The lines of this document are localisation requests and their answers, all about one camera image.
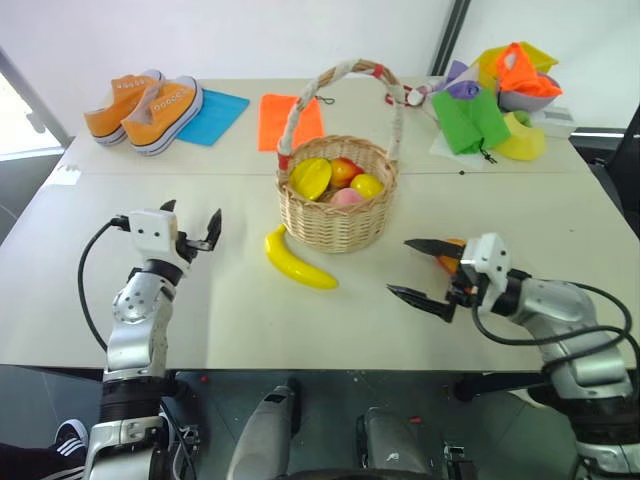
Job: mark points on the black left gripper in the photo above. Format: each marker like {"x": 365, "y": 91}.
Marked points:
{"x": 185, "y": 247}

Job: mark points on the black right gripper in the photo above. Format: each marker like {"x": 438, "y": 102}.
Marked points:
{"x": 466, "y": 290}

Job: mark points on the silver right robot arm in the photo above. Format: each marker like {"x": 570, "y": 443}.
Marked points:
{"x": 560, "y": 305}

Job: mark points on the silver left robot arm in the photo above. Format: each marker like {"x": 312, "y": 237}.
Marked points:
{"x": 134, "y": 325}

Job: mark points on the orange object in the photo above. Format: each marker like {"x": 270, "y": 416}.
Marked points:
{"x": 449, "y": 264}

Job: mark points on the blue folded cloth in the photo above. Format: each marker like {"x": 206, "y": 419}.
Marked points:
{"x": 212, "y": 117}

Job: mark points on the orange canvas sneaker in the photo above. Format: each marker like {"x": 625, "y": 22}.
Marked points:
{"x": 160, "y": 120}
{"x": 107, "y": 117}

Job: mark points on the yellow toy lemon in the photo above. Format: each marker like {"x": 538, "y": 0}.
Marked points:
{"x": 367, "y": 186}

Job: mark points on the yellow toy banana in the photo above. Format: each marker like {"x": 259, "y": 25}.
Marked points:
{"x": 292, "y": 267}

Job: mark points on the pink toy peach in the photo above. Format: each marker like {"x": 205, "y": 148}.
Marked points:
{"x": 346, "y": 198}

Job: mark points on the orange folded cloth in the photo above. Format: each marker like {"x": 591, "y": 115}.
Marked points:
{"x": 272, "y": 122}

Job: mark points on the yellow toy starfruit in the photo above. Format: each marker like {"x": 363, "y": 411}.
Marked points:
{"x": 311, "y": 179}

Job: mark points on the red yellow toy mango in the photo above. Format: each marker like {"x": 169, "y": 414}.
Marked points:
{"x": 345, "y": 170}

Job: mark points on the yellow plastic holder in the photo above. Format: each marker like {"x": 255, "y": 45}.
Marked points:
{"x": 522, "y": 142}

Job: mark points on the grey rounded robot leg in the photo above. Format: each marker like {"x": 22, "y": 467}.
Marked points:
{"x": 262, "y": 440}
{"x": 395, "y": 445}

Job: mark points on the grey bowl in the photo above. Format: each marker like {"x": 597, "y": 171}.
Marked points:
{"x": 525, "y": 102}

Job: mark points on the purple fabric bag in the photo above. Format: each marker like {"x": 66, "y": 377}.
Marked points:
{"x": 462, "y": 80}

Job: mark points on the white box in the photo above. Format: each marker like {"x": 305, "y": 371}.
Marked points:
{"x": 557, "y": 120}

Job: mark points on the orange fabric bag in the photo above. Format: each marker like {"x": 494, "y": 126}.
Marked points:
{"x": 522, "y": 75}

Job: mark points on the yellow plastic bin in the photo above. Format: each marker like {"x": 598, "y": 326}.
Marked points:
{"x": 542, "y": 60}

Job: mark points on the black striped sneaker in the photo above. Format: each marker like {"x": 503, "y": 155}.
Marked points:
{"x": 55, "y": 450}

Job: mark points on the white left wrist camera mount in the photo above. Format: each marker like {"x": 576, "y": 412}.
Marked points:
{"x": 150, "y": 231}

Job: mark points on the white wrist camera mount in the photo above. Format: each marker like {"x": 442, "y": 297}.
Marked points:
{"x": 150, "y": 231}
{"x": 487, "y": 260}

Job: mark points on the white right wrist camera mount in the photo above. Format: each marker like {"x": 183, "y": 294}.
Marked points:
{"x": 487, "y": 260}

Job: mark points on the grey metal post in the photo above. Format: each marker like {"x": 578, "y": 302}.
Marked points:
{"x": 35, "y": 100}

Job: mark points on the dark window frame post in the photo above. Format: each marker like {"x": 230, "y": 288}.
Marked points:
{"x": 450, "y": 35}

